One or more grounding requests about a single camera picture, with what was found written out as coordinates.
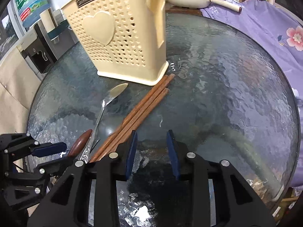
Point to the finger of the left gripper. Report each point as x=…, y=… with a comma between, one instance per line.
x=55, y=167
x=47, y=149

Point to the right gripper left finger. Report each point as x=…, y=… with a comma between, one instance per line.
x=67, y=203

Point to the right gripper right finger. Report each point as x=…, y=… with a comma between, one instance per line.
x=236, y=203

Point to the wooden handled metal spoon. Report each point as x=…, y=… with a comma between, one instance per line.
x=79, y=144

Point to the brown wooden chopstick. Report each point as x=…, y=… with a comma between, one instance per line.
x=134, y=119
x=126, y=120
x=126, y=132

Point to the round glass table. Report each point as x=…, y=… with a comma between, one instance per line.
x=228, y=100

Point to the water dispenser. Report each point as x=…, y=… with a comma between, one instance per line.
x=43, y=49

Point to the cream plastic utensil holder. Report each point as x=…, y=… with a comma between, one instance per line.
x=125, y=39

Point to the blue water jug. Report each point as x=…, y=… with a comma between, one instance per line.
x=29, y=10

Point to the purple floral cloth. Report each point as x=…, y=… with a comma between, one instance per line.
x=276, y=31

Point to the brown wooden counter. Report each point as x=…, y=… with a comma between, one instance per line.
x=169, y=8

